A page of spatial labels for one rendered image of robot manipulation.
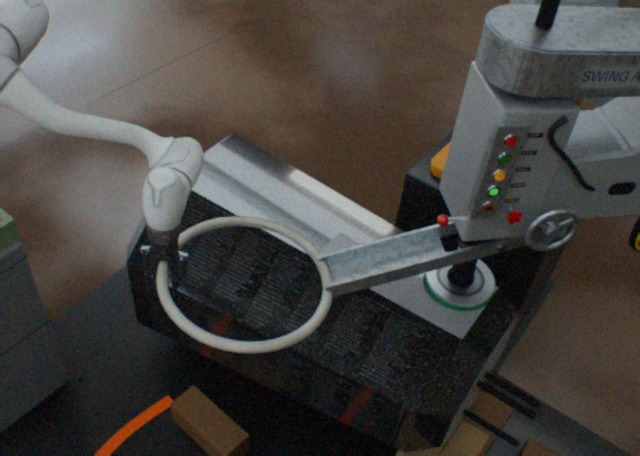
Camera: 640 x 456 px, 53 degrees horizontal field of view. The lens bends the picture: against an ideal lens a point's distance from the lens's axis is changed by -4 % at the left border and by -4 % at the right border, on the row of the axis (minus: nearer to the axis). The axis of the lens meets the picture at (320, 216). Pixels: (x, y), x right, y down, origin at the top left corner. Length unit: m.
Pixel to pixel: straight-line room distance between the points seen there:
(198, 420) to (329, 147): 1.88
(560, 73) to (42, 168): 2.90
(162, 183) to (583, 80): 1.00
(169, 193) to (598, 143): 1.08
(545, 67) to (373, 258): 0.78
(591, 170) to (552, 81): 0.34
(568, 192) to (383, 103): 2.58
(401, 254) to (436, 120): 2.32
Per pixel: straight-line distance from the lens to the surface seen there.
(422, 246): 1.96
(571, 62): 1.51
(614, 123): 1.88
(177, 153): 1.79
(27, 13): 1.79
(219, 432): 2.50
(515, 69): 1.49
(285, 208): 2.21
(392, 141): 3.94
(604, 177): 1.82
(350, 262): 1.95
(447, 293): 2.01
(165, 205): 1.68
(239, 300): 2.16
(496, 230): 1.78
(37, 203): 3.59
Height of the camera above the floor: 2.35
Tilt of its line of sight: 44 degrees down
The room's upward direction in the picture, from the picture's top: 6 degrees clockwise
